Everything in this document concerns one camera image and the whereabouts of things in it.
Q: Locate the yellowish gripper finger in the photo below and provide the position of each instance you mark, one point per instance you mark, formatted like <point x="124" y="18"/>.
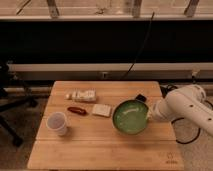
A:
<point x="148" y="117"/>

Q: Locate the green ceramic bowl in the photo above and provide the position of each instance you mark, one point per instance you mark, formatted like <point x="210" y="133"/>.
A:
<point x="130" y="117"/>

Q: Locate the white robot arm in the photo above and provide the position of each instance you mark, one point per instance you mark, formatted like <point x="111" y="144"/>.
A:
<point x="186" y="102"/>

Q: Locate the black smartphone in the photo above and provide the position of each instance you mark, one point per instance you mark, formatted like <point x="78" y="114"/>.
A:
<point x="141" y="98"/>

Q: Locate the dark red chili pepper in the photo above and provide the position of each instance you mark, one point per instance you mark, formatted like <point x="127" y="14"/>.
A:
<point x="77" y="110"/>

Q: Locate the white plastic cup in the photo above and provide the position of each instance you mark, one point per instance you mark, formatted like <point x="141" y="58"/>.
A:
<point x="56" y="122"/>

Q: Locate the black office chair base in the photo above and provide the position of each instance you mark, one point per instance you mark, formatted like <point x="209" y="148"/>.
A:
<point x="6" y="77"/>

